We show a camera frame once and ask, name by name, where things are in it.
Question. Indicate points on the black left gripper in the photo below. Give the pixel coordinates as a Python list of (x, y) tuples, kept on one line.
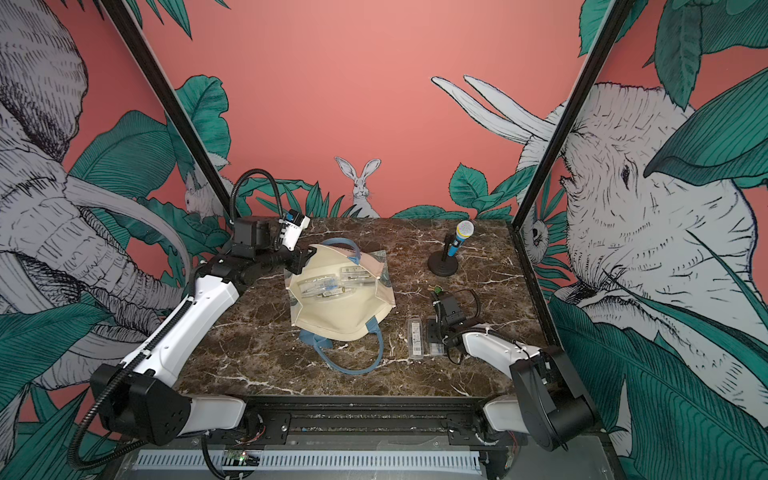
[(275, 242)]

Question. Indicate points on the clear compass set case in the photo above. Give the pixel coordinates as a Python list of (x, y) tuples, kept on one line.
[(415, 342)]

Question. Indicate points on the cream canvas tote bag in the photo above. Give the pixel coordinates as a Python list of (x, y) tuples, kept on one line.
[(350, 317)]

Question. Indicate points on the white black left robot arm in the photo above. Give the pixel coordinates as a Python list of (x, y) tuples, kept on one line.
[(137, 398)]

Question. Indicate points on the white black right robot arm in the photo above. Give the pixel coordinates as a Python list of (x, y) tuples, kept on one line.
[(528, 378)]

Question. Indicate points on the blue toy microphone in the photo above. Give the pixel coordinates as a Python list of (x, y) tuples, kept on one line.
[(464, 230)]

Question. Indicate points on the white ventilation grille strip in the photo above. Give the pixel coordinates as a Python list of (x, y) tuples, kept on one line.
[(463, 462)]

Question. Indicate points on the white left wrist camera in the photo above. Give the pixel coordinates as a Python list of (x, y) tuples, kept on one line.
[(292, 224)]

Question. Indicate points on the black left frame post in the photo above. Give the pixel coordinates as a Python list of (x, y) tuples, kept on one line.
[(122, 18)]

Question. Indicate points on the black frame post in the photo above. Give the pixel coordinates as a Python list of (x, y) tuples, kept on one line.
[(607, 35), (122, 18)]

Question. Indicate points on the black right frame post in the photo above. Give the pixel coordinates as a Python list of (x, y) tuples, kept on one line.
[(607, 35)]

